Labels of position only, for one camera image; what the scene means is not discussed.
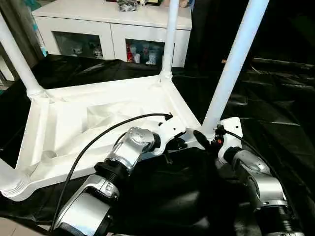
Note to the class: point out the black work mat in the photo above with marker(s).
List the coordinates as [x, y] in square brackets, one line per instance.
[270, 110]

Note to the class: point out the grey metal rod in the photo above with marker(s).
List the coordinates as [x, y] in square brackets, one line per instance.
[285, 63]

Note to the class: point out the black backdrop cloth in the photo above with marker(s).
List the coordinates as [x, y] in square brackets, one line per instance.
[283, 27]

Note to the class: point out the white glass-door cabinet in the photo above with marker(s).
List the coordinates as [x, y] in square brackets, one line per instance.
[110, 22]

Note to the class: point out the black framed picture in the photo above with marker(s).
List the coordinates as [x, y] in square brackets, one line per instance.
[153, 2]

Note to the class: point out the grey patterned ornament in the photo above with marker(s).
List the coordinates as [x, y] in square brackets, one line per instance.
[127, 5]

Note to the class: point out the pale blue small box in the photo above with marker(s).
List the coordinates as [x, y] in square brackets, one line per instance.
[43, 51]

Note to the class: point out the grey curtain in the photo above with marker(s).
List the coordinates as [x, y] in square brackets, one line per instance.
[27, 32]

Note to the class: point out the grey sliding door frame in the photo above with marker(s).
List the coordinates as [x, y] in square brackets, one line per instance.
[6, 71]

